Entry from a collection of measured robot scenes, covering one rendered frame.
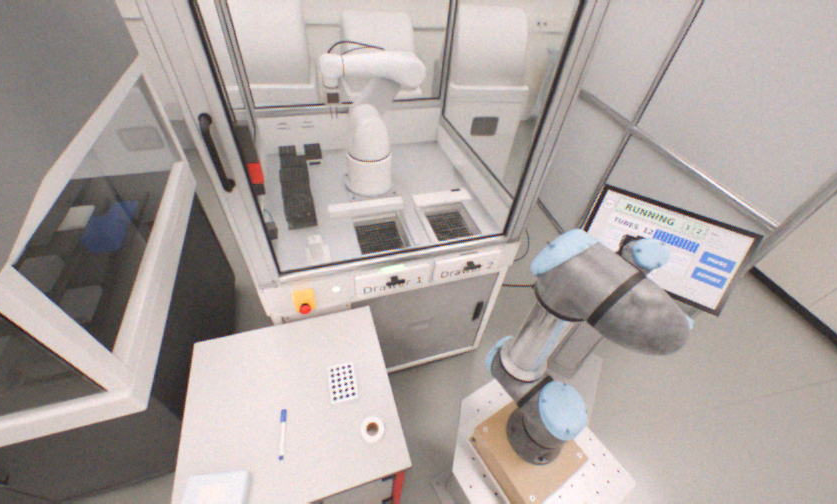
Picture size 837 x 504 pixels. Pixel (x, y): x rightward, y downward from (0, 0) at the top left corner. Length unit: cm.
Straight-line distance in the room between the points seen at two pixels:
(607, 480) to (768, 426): 171
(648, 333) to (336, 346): 98
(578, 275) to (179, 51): 83
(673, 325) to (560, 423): 39
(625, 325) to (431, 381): 158
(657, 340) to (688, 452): 189
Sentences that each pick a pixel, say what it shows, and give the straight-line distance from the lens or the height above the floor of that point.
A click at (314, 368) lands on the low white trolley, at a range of 127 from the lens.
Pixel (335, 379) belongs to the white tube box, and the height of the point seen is 80.
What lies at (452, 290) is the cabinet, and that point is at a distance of 154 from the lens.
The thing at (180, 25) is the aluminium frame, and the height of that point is 170.
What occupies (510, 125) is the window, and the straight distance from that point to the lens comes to 111.
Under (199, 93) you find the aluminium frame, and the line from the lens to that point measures 89.
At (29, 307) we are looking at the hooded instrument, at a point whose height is 128.
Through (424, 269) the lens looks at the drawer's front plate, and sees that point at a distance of 131.
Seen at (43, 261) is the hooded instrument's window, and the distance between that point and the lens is 110.
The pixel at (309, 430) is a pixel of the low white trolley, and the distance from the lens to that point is 119.
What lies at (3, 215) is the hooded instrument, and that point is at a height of 142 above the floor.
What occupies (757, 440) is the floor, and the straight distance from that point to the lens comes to 279.
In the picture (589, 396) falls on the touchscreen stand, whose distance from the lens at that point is 228.
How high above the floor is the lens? 188
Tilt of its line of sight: 45 degrees down
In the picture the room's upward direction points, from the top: 6 degrees clockwise
